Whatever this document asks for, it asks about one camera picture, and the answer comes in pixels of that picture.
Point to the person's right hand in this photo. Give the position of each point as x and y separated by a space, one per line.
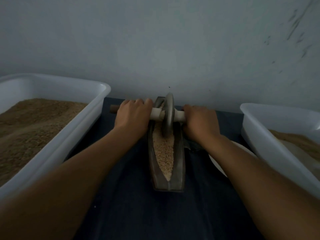
201 122

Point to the person's left hand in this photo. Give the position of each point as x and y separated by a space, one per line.
132 116

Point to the boat-shaped metal grinding trough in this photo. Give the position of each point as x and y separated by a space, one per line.
175 183

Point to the large brown grain heap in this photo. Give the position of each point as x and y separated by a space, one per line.
299 140
27 135

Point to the white plastic scoop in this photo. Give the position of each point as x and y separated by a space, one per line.
305 156

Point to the person's left forearm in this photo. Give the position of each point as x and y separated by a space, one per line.
55 197

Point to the person's right forearm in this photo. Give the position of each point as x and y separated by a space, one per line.
267 195

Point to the white round plate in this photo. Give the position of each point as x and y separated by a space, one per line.
219 162

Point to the white plastic tub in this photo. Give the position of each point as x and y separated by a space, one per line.
277 152
77 132

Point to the dark blue table cloth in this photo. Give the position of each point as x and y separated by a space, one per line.
125 222

